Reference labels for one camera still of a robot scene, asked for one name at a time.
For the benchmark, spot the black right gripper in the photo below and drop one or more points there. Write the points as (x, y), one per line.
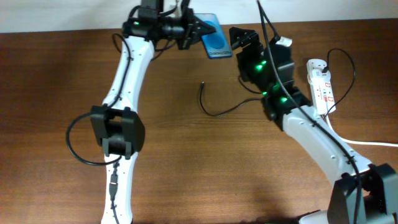
(252, 42)

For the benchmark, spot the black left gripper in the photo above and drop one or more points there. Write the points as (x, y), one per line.
(192, 31)

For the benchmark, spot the blue Samsung Galaxy smartphone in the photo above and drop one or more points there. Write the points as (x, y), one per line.
(216, 44)

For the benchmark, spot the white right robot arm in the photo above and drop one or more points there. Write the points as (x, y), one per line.
(362, 192)

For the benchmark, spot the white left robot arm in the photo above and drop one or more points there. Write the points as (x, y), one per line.
(117, 126)

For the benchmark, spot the white charger adapter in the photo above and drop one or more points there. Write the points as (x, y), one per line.
(315, 69)

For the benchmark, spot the white power strip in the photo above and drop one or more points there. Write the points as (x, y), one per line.
(322, 94)

